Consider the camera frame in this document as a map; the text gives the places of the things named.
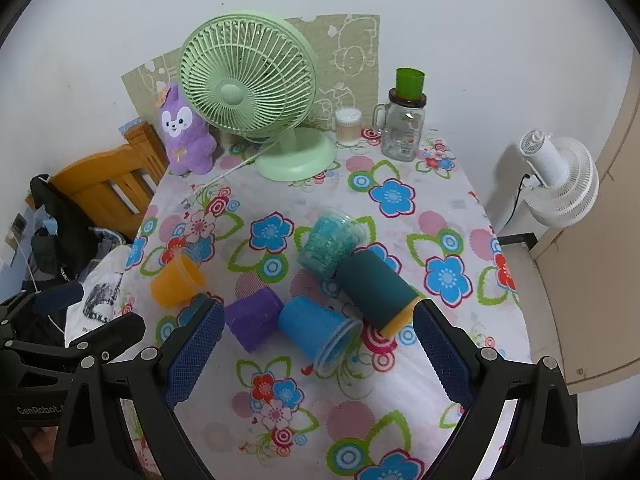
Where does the orange plastic cup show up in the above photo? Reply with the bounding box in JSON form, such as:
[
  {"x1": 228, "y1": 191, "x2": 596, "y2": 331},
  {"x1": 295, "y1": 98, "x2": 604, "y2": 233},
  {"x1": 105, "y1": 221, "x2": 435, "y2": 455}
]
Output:
[{"x1": 150, "y1": 250, "x2": 207, "y2": 309}]

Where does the purple plastic cup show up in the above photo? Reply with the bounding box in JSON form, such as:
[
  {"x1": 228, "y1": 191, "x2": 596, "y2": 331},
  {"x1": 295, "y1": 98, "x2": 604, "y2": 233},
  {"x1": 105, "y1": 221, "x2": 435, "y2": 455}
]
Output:
[{"x1": 224, "y1": 286, "x2": 283, "y2": 352}]

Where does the dark teal yellow cup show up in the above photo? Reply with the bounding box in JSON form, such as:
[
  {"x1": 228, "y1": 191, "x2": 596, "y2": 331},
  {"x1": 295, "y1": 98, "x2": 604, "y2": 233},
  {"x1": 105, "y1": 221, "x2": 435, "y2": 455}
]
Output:
[{"x1": 335, "y1": 249, "x2": 422, "y2": 339}]

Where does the blue plastic cup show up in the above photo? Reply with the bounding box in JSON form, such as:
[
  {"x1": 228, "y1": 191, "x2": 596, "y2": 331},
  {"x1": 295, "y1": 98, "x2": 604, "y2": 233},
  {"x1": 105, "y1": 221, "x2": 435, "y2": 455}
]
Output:
[{"x1": 278, "y1": 296, "x2": 363, "y2": 376}]

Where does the teal glitter cup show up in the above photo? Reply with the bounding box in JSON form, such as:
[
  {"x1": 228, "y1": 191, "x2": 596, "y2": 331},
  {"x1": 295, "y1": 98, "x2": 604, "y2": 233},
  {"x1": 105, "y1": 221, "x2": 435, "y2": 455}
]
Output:
[{"x1": 298, "y1": 208, "x2": 366, "y2": 281}]

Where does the green cup on jar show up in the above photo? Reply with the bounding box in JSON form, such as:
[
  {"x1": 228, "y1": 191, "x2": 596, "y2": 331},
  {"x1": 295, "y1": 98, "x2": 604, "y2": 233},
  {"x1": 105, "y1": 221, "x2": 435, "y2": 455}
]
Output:
[{"x1": 395, "y1": 67, "x2": 425, "y2": 101}]

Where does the white printed cloth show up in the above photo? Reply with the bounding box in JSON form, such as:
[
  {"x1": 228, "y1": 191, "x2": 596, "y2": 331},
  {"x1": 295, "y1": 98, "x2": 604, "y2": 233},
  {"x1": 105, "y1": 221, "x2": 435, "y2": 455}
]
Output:
[{"x1": 64, "y1": 245, "x2": 131, "y2": 347}]

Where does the black bag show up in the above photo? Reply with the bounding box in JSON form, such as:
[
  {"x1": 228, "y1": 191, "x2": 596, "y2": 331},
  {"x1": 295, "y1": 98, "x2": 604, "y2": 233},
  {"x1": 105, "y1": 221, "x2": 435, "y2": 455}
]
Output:
[{"x1": 29, "y1": 174, "x2": 131, "y2": 283}]

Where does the floral tablecloth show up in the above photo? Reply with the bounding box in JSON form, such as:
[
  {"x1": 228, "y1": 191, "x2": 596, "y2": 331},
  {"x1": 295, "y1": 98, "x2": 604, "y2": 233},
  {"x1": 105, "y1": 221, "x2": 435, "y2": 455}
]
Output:
[{"x1": 114, "y1": 130, "x2": 530, "y2": 479}]

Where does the orange wooden chair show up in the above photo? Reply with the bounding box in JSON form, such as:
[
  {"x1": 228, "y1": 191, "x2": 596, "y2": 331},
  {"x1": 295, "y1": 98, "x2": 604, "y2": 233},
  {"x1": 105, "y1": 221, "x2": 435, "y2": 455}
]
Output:
[{"x1": 25, "y1": 122, "x2": 168, "y2": 240}]

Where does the purple plush toy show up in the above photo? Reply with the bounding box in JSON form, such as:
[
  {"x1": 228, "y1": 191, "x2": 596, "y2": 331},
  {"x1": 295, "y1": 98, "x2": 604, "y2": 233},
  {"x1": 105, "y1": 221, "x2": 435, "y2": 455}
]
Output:
[{"x1": 156, "y1": 84, "x2": 217, "y2": 176}]

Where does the glass mason jar mug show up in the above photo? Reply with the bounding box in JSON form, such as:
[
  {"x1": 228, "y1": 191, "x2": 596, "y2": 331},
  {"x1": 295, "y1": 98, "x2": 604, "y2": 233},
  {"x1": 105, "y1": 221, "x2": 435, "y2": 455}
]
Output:
[{"x1": 372, "y1": 88, "x2": 426, "y2": 162}]

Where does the cotton swab container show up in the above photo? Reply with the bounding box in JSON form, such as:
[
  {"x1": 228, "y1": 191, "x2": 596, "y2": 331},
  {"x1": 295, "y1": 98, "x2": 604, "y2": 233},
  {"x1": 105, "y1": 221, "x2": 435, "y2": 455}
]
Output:
[{"x1": 334, "y1": 107, "x2": 362, "y2": 146}]

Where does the green desk fan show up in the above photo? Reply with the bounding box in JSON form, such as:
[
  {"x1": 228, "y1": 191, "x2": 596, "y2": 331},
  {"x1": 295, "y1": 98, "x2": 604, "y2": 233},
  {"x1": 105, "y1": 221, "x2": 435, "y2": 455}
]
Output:
[{"x1": 178, "y1": 11, "x2": 336, "y2": 182}]

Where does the white fan cable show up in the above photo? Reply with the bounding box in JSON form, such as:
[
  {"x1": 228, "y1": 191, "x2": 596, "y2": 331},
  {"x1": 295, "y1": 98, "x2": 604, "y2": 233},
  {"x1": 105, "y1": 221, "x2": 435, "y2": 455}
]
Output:
[{"x1": 179, "y1": 138, "x2": 281, "y2": 209}]

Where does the black fan power cable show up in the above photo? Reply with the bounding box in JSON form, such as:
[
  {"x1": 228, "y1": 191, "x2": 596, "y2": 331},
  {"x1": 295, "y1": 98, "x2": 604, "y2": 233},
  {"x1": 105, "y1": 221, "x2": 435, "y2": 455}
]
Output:
[{"x1": 497, "y1": 171, "x2": 533, "y2": 235}]

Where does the green cartoon wall mat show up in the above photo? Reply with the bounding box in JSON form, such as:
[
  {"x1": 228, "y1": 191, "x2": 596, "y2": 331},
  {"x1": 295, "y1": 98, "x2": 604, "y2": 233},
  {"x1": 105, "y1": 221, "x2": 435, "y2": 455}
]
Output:
[{"x1": 122, "y1": 14, "x2": 380, "y2": 131}]

